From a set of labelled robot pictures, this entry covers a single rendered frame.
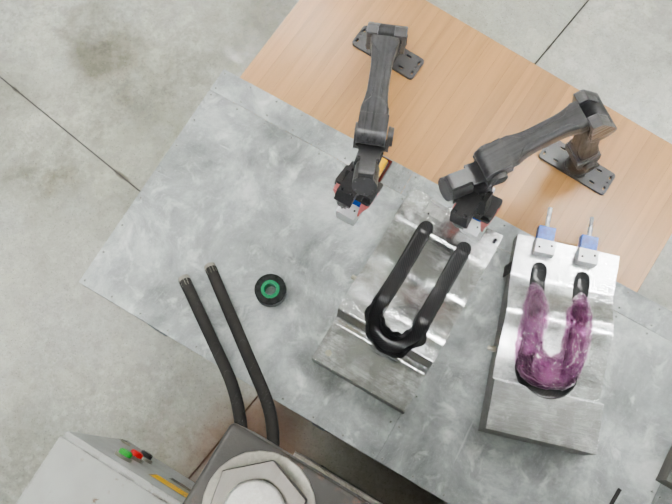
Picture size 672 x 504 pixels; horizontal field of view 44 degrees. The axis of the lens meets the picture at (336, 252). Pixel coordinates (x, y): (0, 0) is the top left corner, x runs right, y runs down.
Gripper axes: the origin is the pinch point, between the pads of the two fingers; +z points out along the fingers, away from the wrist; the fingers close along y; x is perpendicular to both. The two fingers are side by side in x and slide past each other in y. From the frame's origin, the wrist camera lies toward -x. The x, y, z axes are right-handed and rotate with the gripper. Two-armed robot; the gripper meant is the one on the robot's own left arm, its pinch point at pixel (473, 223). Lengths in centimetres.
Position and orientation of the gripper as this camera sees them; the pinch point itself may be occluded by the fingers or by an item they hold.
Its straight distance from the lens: 204.5
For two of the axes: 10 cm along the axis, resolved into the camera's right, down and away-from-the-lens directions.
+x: 5.5, -6.8, 4.9
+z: 0.1, 6.0, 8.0
